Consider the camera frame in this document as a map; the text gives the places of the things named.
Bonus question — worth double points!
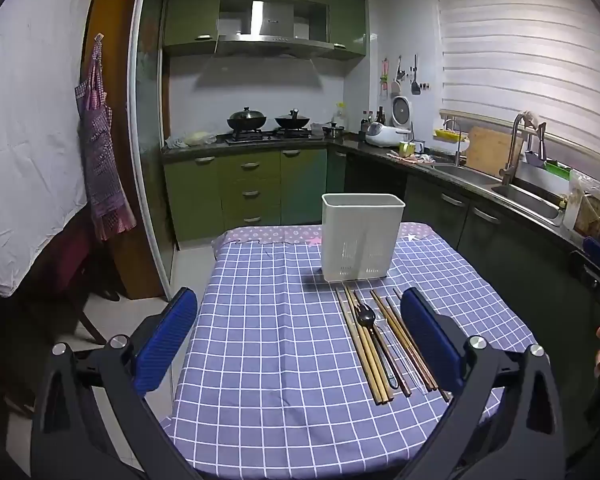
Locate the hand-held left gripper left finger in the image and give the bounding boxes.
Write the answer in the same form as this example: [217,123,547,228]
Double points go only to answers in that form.
[30,287,203,480]

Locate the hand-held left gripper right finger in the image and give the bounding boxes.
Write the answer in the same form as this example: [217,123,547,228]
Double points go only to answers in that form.
[397,287,566,480]

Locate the black spoon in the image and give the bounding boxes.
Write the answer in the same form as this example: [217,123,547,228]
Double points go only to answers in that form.
[356,305,398,390]

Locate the row of wooden chopsticks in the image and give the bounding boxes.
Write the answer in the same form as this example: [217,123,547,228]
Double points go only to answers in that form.
[335,285,453,406]

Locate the white plastic utensil holder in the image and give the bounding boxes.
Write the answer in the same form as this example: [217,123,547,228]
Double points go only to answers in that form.
[321,192,406,282]

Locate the clear plastic bag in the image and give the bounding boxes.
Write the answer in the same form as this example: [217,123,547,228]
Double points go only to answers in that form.
[562,170,600,241]

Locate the steel kitchen sink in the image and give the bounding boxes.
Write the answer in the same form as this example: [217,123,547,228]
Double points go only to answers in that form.
[430,162,566,226]

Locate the green drain rack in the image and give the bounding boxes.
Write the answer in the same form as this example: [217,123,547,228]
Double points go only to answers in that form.
[525,152,571,178]

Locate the blue checked tablecloth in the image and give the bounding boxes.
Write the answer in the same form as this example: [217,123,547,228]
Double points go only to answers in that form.
[160,221,538,480]

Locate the dark red chair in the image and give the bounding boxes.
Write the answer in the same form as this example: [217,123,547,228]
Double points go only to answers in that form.
[45,205,126,346]

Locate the dark lower cabinets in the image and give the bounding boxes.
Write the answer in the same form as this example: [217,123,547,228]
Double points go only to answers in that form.
[345,152,600,361]

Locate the steel kitchen faucet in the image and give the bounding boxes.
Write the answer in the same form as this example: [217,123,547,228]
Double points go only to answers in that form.
[500,112,546,186]

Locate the green lower cabinets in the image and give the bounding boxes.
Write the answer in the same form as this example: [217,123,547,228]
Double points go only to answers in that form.
[162,145,348,246]

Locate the green cabinets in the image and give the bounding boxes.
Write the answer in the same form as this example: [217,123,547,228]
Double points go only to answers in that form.
[162,0,368,58]
[162,145,348,246]

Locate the wooden cutting board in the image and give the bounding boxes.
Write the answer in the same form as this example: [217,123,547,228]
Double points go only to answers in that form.
[465,126,523,177]

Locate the purple checked apron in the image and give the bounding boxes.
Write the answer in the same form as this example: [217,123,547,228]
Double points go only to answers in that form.
[75,35,137,241]

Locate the white plastic bag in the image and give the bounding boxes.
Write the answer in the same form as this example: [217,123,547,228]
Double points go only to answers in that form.
[165,130,217,150]

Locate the sliding glass door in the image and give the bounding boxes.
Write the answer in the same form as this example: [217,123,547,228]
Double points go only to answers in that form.
[127,0,176,301]

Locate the white rice cooker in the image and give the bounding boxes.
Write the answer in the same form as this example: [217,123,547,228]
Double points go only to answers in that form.
[365,121,412,149]

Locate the white window blind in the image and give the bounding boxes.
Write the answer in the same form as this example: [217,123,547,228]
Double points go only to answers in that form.
[430,0,600,131]

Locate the dark sauce bottles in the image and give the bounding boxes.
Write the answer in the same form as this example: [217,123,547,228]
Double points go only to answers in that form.
[360,106,387,133]

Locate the black gas stove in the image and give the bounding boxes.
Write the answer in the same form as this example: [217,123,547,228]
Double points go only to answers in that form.
[225,127,326,143]

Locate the white round-front appliance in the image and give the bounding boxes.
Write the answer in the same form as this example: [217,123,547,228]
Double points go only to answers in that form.
[391,95,413,128]

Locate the black wok with lid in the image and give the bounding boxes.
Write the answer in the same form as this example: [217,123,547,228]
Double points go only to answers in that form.
[274,108,312,131]
[226,106,268,133]

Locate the steel range hood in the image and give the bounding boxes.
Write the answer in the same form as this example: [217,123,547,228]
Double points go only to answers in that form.
[215,0,336,58]

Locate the green upper cabinets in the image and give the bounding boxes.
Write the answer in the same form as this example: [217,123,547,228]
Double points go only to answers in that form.
[162,0,368,58]

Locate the wooden door frame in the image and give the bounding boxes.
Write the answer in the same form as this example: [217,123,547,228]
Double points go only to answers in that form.
[87,0,166,301]

